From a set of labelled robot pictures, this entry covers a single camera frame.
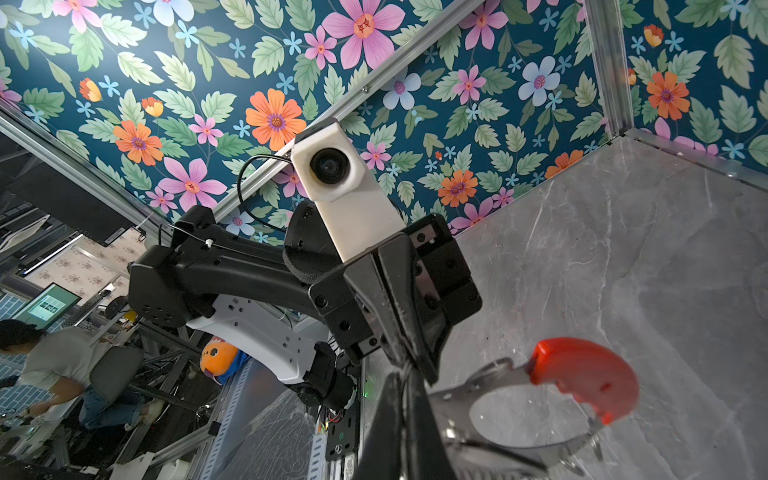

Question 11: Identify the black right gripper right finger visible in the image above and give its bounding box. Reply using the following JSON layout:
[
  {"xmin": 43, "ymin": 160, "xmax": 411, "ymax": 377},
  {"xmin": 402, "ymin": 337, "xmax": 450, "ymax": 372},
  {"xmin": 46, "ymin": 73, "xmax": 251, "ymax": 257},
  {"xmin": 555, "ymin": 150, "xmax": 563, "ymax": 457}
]
[{"xmin": 404, "ymin": 369, "xmax": 456, "ymax": 480}]

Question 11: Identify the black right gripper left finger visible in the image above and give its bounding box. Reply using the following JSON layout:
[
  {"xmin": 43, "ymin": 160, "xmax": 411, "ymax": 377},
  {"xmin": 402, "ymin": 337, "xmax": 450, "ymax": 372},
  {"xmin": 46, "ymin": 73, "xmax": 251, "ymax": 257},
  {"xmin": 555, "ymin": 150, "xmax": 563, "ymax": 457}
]
[{"xmin": 353, "ymin": 373, "xmax": 405, "ymax": 480}]

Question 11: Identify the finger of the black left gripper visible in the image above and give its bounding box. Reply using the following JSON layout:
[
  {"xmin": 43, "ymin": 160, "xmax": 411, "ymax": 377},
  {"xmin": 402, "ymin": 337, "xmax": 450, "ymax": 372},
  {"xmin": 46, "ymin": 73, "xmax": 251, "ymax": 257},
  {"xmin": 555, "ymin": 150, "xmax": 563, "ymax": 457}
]
[
  {"xmin": 377, "ymin": 233, "xmax": 447, "ymax": 384},
  {"xmin": 343, "ymin": 254, "xmax": 414, "ymax": 370}
]

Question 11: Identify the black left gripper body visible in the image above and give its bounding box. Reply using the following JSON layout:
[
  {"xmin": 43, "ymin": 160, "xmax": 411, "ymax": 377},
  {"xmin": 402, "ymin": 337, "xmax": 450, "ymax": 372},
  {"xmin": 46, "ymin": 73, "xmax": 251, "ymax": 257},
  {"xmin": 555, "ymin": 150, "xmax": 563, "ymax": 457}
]
[{"xmin": 309, "ymin": 214, "xmax": 482, "ymax": 363}]

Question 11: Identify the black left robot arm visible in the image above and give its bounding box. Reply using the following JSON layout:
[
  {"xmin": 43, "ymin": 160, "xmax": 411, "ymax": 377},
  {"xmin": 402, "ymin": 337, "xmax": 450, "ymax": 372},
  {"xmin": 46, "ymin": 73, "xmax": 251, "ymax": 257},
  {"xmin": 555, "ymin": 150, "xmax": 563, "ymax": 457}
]
[{"xmin": 128, "ymin": 201, "xmax": 482, "ymax": 412}]

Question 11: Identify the orange plush toy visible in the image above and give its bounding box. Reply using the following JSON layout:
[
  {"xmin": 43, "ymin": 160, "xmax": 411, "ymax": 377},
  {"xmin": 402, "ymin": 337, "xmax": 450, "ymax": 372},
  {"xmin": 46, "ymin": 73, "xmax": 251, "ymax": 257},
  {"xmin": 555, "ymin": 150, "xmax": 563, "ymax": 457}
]
[{"xmin": 199, "ymin": 336, "xmax": 250, "ymax": 385}]

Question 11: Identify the seated person in background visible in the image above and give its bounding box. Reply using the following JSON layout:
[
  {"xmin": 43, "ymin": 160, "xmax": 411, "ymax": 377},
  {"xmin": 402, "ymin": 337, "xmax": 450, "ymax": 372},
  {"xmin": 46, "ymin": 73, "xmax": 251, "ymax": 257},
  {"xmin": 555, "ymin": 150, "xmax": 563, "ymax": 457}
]
[{"xmin": 1, "ymin": 319, "xmax": 165, "ymax": 431}]

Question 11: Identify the computer monitor in background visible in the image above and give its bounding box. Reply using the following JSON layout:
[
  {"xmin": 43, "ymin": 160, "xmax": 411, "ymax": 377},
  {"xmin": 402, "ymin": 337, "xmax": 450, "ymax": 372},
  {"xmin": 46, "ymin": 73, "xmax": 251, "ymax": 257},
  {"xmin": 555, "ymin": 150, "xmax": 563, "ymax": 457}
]
[{"xmin": 13, "ymin": 283, "xmax": 81, "ymax": 330}]

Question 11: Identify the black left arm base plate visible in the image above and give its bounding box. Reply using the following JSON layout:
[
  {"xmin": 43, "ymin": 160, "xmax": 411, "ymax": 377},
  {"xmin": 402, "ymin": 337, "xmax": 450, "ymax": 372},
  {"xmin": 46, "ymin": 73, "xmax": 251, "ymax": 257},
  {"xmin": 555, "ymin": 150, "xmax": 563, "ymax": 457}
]
[{"xmin": 324, "ymin": 404, "xmax": 360, "ymax": 462}]

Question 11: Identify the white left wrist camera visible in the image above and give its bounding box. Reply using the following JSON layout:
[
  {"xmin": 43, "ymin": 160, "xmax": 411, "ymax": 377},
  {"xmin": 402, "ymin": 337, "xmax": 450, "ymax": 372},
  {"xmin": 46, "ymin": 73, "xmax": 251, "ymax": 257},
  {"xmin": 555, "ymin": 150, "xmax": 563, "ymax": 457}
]
[{"xmin": 291, "ymin": 119, "xmax": 406, "ymax": 261}]

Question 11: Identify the aluminium corner post left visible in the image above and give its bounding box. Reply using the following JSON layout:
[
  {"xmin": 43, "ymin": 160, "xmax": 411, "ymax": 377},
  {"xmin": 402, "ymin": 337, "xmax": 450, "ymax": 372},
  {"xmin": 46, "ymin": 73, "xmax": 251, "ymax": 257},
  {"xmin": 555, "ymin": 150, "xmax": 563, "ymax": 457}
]
[{"xmin": 584, "ymin": 0, "xmax": 634, "ymax": 138}]

